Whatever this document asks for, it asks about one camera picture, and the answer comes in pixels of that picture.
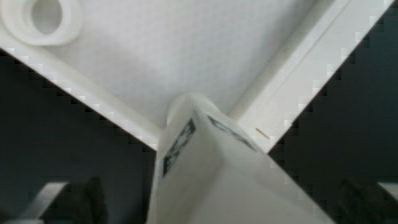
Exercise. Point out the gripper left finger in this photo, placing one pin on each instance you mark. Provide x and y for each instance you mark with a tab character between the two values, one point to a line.
69	204

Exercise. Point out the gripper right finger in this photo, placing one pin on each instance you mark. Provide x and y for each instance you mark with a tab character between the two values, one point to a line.
369	202

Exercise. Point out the white desk tabletop tray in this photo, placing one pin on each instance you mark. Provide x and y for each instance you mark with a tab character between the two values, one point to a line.
131	51

